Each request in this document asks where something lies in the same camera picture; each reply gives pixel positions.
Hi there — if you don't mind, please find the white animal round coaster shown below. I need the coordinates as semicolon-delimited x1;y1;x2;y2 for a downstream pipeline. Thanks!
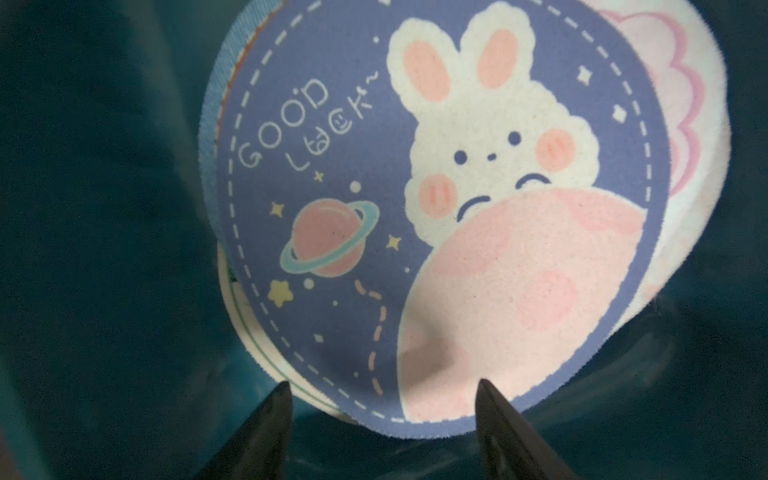
217;244;356;425

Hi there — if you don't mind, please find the pink kitty round coaster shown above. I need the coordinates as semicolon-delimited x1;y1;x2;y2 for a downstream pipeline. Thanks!
589;1;731;326

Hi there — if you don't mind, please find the teal plastic storage tray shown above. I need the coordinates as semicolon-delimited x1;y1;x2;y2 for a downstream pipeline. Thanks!
1;1;767;479

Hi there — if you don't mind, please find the blue cartoon toast coaster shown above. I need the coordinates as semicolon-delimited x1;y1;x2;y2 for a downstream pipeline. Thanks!
198;0;285;240

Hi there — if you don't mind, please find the purple bunny round coaster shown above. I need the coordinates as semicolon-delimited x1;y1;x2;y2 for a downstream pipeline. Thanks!
216;1;671;439

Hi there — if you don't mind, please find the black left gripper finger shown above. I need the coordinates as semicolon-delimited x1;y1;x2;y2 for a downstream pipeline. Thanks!
194;381;293;480

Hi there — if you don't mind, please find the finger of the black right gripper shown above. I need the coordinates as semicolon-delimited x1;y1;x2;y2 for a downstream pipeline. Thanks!
475;379;579;480

